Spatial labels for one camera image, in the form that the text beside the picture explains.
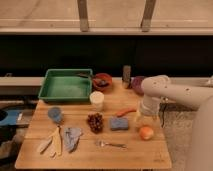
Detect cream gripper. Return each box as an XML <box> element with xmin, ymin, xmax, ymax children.
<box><xmin>134</xmin><ymin>110</ymin><xmax>157</xmax><ymax>129</ymax></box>

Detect silver metal fork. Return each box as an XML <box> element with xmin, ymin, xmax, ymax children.
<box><xmin>95</xmin><ymin>140</ymin><xmax>127</xmax><ymax>148</ymax></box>

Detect white paper cup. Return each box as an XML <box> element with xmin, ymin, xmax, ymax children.
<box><xmin>89</xmin><ymin>91</ymin><xmax>104</xmax><ymax>111</ymax></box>

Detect orange red bowl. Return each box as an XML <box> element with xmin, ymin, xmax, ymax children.
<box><xmin>92</xmin><ymin>73</ymin><xmax>112</xmax><ymax>92</ymax></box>

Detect green plastic tray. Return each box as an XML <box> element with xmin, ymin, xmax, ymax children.
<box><xmin>38</xmin><ymin>69</ymin><xmax>93</xmax><ymax>103</ymax></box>

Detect blue plastic cup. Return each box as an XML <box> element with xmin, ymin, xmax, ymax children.
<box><xmin>48</xmin><ymin>107</ymin><xmax>62</xmax><ymax>124</ymax></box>

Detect blue object at left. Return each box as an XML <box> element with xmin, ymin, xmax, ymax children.
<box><xmin>0</xmin><ymin>109</ymin><xmax>23</xmax><ymax>126</ymax></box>

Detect blue grey cloth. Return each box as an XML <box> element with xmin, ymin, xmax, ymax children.
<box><xmin>64</xmin><ymin>127</ymin><xmax>83</xmax><ymax>152</ymax></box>

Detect purple bowl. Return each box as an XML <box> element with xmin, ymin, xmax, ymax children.
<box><xmin>131</xmin><ymin>76</ymin><xmax>145</xmax><ymax>95</ymax></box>

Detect blue sponge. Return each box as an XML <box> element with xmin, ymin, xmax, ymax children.
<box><xmin>109</xmin><ymin>117</ymin><xmax>129</xmax><ymax>131</ymax></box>

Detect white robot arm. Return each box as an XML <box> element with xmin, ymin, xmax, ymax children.
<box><xmin>138</xmin><ymin>75</ymin><xmax>213</xmax><ymax>171</ymax></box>

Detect bunch of red grapes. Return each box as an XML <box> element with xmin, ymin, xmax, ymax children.
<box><xmin>87</xmin><ymin>113</ymin><xmax>103</xmax><ymax>133</ymax></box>

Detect orange carrot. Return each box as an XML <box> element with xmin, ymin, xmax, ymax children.
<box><xmin>115</xmin><ymin>108</ymin><xmax>136</xmax><ymax>117</ymax></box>

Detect white wooden spatula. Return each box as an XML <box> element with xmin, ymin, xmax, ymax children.
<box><xmin>37</xmin><ymin>138</ymin><xmax>52</xmax><ymax>154</ymax></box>

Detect dark utensil in bowl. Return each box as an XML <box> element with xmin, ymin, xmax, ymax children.
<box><xmin>77</xmin><ymin>73</ymin><xmax>108</xmax><ymax>86</ymax></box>

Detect red yellow apple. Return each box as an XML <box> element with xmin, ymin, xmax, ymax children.
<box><xmin>139</xmin><ymin>125</ymin><xmax>154</xmax><ymax>140</ymax></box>

